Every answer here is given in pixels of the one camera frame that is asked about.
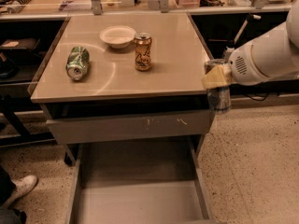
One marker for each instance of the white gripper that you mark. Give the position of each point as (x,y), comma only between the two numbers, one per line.
(244,66)

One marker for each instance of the silver blue redbull can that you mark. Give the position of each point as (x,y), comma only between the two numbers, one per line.
(218,98)

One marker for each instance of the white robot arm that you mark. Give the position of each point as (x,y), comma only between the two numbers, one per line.
(268,56)

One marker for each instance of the top grey drawer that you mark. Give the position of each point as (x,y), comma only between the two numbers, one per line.
(127,127)

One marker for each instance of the orange lacroix can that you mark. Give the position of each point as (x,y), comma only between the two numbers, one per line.
(142,42)

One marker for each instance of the grey drawer cabinet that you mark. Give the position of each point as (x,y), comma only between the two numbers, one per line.
(113,86)

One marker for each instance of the open middle grey drawer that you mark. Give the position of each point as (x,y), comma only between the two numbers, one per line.
(138,182)

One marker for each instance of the crushed green soda can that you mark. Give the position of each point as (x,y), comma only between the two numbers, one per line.
(77,65)

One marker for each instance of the white paper bowl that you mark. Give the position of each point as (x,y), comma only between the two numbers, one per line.
(118,37)

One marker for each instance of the black chair left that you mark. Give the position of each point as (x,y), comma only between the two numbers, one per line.
(18,52)

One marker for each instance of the white sneaker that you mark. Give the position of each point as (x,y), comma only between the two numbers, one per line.
(22,187)

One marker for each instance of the dark trouser leg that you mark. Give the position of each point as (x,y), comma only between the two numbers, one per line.
(8,216)

